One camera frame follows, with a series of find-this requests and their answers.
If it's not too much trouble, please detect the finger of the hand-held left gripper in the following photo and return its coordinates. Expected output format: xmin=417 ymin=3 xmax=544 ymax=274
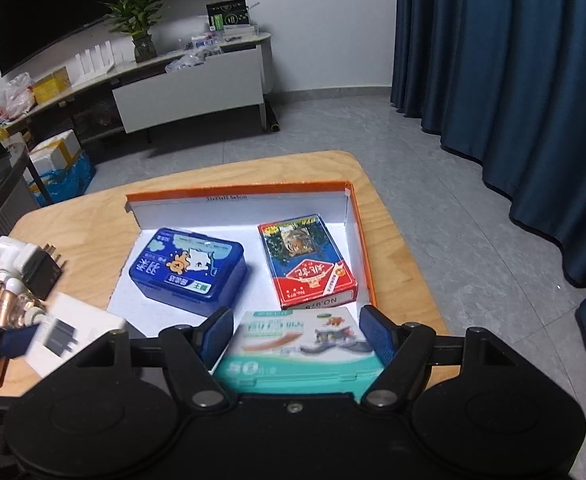
xmin=0 ymin=322 xmax=41 ymax=386

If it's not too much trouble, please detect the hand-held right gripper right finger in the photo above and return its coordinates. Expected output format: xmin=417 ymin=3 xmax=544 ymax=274
xmin=358 ymin=304 xmax=518 ymax=408

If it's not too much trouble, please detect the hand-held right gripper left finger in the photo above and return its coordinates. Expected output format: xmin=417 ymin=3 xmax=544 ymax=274
xmin=70 ymin=306 xmax=236 ymax=408

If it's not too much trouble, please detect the white charger box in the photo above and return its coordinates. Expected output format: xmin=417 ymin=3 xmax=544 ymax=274
xmin=23 ymin=291 xmax=128 ymax=378

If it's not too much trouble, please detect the blue plastic box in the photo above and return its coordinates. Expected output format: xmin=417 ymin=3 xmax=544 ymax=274
xmin=128 ymin=227 xmax=248 ymax=318

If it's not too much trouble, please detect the teal cartoon box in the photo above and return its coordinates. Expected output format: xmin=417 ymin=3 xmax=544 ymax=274
xmin=213 ymin=309 xmax=386 ymax=396

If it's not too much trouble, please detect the red blue playing card box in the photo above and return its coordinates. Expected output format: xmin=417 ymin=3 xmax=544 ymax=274
xmin=257 ymin=214 xmax=359 ymax=311

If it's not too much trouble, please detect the orange white cardboard tray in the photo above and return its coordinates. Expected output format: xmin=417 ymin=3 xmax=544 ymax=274
xmin=107 ymin=180 xmax=379 ymax=376

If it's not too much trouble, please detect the black charger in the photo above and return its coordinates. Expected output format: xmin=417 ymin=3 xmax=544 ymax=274
xmin=23 ymin=244 xmax=68 ymax=297

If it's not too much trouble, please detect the white round plug device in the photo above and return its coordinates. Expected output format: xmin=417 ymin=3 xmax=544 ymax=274
xmin=0 ymin=236 xmax=26 ymax=286

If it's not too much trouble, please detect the blue plastic bag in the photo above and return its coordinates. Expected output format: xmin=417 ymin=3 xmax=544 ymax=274
xmin=28 ymin=152 xmax=96 ymax=206

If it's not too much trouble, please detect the white foam box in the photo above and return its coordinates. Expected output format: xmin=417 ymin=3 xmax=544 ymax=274
xmin=26 ymin=130 xmax=81 ymax=181

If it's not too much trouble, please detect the white tv cabinet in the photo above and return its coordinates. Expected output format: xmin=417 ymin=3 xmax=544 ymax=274
xmin=0 ymin=32 xmax=280 ymax=148

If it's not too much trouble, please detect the white plastic bag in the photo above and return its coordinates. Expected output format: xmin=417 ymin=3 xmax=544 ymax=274
xmin=0 ymin=72 xmax=36 ymax=121

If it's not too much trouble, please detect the yellow box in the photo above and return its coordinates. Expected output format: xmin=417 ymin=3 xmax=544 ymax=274
xmin=32 ymin=67 xmax=71 ymax=101

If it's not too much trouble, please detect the clear plastic bag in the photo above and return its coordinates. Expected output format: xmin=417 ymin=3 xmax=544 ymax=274
xmin=165 ymin=52 xmax=209 ymax=73

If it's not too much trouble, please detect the white router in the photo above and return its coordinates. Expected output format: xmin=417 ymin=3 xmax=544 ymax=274
xmin=73 ymin=42 xmax=119 ymax=80

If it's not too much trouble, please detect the potted plant in dark vase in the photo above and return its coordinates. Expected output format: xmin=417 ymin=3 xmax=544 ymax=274
xmin=104 ymin=0 xmax=166 ymax=63

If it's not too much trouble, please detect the blue curtain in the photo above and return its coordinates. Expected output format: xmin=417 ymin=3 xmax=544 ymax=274
xmin=390 ymin=0 xmax=586 ymax=351

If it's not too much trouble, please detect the black green box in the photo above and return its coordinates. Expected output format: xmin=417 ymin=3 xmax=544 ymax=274
xmin=206 ymin=0 xmax=254 ymax=32

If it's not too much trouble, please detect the black television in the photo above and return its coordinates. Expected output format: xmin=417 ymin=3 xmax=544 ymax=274
xmin=0 ymin=0 xmax=221 ymax=77

